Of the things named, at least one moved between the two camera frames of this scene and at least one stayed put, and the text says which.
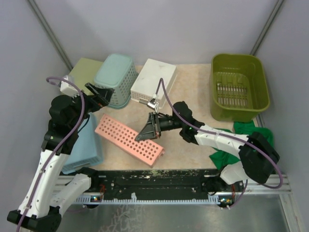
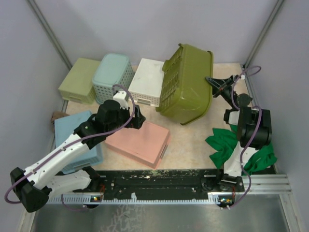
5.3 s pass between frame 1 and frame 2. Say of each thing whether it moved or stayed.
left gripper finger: moved
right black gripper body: moved
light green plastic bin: stayed
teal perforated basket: moved
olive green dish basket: moved
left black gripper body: moved
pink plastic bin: moved
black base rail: stayed
